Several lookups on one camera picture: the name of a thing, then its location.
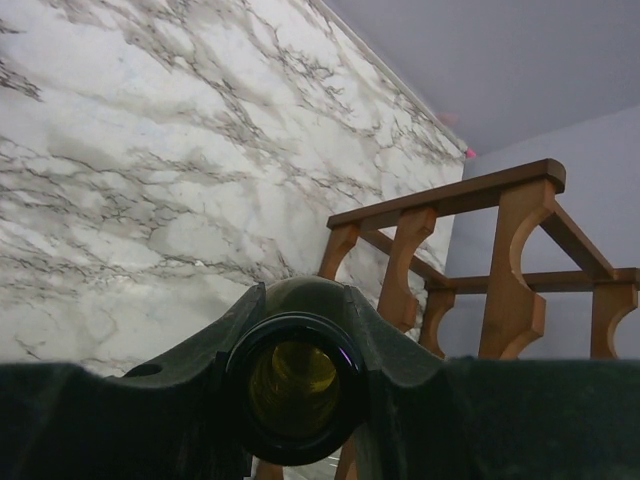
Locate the green wine bottle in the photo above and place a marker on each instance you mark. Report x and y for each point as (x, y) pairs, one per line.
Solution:
(295, 375)

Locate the brown wooden wine rack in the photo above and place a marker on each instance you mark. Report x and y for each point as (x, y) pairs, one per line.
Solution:
(537, 249)

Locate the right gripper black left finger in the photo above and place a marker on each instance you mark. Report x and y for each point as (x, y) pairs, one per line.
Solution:
(167, 418)

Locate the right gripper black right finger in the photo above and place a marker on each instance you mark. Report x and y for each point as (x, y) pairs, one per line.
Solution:
(470, 418)

